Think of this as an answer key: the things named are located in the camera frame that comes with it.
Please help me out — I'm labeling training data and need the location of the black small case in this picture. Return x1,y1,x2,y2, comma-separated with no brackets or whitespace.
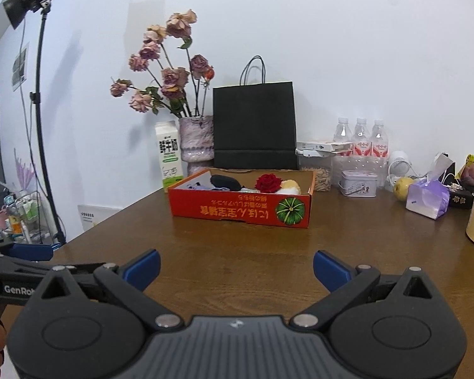
447,189,474,208

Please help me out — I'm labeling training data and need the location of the white green milk carton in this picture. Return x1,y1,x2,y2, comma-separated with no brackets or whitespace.
154,121,183,190

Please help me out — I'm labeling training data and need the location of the lavender tin box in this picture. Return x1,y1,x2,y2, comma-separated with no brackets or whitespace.
338,169,378,197

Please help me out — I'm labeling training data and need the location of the wall poster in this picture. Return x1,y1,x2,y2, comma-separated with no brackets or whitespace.
12,48,27,89

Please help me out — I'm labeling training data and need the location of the white flat carton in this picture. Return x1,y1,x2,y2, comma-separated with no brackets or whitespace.
296,141,351,155

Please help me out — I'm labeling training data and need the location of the purple tissue pack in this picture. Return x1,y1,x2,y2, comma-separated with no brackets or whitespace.
405,153,455,220

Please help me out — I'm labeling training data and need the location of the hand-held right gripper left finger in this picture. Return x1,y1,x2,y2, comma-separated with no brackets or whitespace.
40,250,183,331

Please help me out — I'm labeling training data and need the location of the red rose flower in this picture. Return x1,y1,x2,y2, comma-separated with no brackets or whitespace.
255,173,284,193

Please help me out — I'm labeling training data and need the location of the dried rose bouquet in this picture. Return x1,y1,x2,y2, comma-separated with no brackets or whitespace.
110,9,216,120

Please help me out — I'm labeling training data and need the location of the purple textured vase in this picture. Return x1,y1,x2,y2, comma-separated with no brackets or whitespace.
177,115,215,177

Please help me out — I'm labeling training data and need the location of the black light stand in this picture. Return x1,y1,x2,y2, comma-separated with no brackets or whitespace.
19,8,68,245

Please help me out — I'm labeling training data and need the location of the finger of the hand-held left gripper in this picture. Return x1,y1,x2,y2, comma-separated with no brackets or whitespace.
0,244,54,262
0,261,106,282

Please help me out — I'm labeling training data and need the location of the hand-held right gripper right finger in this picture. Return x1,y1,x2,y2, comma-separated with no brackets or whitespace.
288,250,434,331

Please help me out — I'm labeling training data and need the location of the white round gadget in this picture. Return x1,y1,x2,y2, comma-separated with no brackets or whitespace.
388,150,414,180

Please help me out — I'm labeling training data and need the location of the orange cardboard box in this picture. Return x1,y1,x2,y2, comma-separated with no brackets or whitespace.
167,168,315,230

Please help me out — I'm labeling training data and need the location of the yellow-green pear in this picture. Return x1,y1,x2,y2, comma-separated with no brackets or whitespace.
392,177,415,203

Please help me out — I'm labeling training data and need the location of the wire storage rack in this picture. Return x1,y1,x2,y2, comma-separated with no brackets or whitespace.
0,189,52,245

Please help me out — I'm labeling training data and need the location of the white booklet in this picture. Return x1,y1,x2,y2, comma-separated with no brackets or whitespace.
78,204,124,232

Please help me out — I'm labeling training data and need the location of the clear seed container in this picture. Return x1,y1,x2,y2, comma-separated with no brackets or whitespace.
295,148,333,192

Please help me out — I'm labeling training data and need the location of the black paper bag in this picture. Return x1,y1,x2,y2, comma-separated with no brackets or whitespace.
212,56,300,171

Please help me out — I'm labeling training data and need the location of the purple plant decoration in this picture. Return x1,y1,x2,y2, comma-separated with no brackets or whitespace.
15,148,36,190

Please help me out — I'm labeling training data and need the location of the navy blue pouch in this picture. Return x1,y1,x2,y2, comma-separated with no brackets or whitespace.
209,174,244,191

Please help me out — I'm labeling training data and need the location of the colourful plush toy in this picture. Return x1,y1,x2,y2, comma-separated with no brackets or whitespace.
457,154,474,187

